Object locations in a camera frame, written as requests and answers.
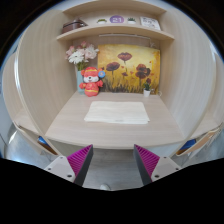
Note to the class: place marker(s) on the light blue vase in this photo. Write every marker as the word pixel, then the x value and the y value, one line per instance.
pixel 79 81

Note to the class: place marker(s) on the white object on floor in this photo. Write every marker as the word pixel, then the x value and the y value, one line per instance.
pixel 105 187

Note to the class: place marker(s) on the purple round number sign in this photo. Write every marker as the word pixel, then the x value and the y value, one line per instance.
pixel 117 19

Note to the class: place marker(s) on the small potted plant white pot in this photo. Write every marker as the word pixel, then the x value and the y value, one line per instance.
pixel 147 90

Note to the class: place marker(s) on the pink white flower bouquet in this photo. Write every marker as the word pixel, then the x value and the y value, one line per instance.
pixel 81 54

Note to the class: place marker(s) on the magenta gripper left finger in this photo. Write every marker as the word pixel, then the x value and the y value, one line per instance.
pixel 74 167

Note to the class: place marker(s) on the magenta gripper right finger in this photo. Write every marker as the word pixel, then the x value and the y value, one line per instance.
pixel 151 166

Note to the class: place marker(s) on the poppy flower painting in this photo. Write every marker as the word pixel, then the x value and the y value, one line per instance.
pixel 128 68

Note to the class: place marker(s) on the white framed picture card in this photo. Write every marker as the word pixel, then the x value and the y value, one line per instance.
pixel 150 22

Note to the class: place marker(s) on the red plush toy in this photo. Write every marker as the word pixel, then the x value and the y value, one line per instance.
pixel 92 81

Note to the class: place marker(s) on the small green plant left shelf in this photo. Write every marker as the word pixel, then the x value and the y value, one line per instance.
pixel 102 21

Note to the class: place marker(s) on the small green plant shelf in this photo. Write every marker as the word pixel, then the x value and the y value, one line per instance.
pixel 131 20
pixel 102 21

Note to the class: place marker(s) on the brown box on shelf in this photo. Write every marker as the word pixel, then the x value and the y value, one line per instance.
pixel 73 25

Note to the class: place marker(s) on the small green plant right shelf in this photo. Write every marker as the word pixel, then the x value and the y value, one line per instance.
pixel 131 20

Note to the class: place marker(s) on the wooden wall shelf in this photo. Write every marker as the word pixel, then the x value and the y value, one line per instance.
pixel 115 29

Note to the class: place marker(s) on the cream folded towel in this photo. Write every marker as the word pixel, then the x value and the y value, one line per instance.
pixel 117 112

